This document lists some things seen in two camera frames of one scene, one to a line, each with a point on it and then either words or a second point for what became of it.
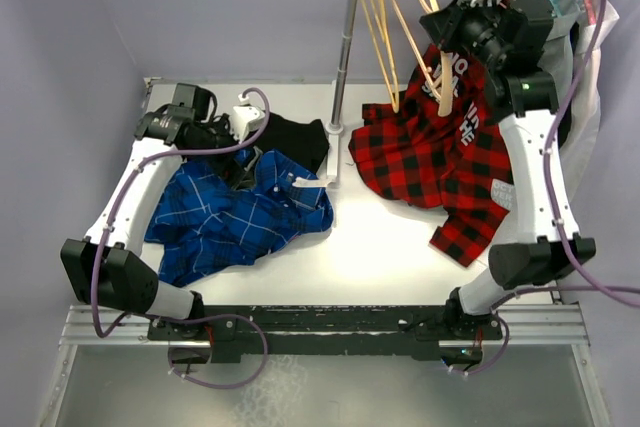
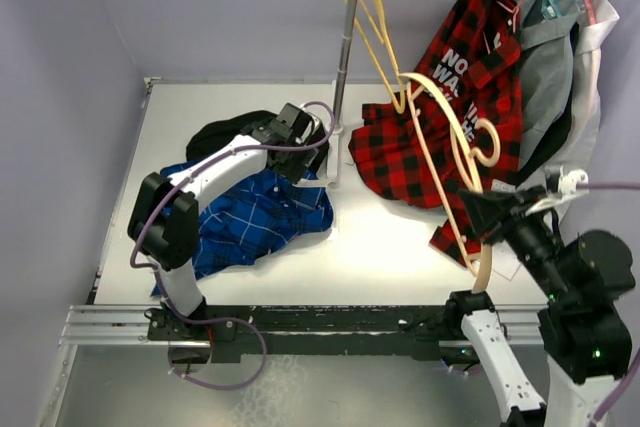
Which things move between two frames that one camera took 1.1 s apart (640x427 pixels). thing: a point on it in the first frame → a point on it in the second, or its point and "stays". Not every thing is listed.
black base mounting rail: x=279 y=330 stays
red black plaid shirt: x=440 y=148 stays
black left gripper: x=224 y=170 → x=294 y=169
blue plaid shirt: x=199 y=221 stays
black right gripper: x=445 y=25 → x=498 y=205
